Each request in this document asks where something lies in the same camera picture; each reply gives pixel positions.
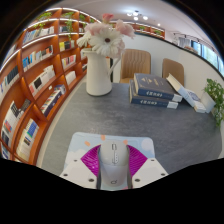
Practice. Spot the green leafy plant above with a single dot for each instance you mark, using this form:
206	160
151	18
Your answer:
216	96

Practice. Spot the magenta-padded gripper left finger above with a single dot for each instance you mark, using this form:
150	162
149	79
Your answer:
78	171

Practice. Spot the grey white computer mouse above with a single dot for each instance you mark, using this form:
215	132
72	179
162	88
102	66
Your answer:
113	165

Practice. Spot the multi-bulb ceiling lamp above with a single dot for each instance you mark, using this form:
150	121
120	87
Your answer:
136	15

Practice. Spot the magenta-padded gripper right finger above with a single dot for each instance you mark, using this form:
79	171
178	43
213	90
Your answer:
150	171

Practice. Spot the thick white book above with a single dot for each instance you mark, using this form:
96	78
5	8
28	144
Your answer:
178	86

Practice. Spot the white jug vase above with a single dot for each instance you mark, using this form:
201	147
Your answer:
97	76

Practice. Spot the window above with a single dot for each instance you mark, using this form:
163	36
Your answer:
211	56

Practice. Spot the pink white flower bouquet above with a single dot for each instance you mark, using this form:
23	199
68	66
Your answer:
106	38

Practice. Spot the orange wooden shelf unit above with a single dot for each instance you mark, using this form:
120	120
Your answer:
26	90

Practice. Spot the white plant pot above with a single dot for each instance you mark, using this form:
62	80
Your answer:
208	102

